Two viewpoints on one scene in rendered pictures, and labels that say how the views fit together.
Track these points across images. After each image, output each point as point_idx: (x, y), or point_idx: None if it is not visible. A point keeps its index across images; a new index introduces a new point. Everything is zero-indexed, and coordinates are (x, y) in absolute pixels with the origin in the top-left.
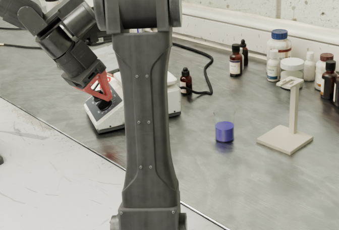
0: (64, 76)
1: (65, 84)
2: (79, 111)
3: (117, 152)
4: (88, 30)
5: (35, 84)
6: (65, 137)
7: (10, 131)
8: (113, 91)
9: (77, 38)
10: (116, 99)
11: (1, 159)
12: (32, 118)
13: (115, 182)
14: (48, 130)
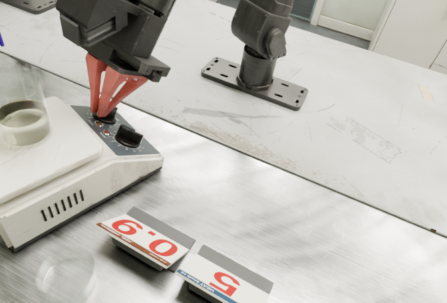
0: (157, 59)
1: (282, 276)
2: (175, 172)
3: (76, 96)
4: None
5: (352, 264)
6: (157, 113)
7: (243, 118)
8: (96, 130)
9: None
10: (84, 113)
11: (201, 70)
12: (239, 145)
13: (66, 62)
14: (193, 123)
